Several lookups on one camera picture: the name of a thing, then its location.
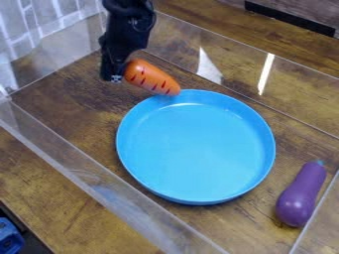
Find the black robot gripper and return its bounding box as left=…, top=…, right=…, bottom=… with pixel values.
left=98, top=0, right=156, bottom=83

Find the orange toy carrot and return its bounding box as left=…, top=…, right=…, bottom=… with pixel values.
left=122, top=59, right=181, bottom=96

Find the blue round plastic tray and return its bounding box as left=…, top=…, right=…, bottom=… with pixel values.
left=116, top=89, right=274, bottom=205

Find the blue object at corner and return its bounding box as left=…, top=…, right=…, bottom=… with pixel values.
left=0, top=217, right=24, bottom=254

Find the purple toy eggplant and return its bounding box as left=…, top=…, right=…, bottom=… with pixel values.
left=274, top=160, right=327, bottom=227

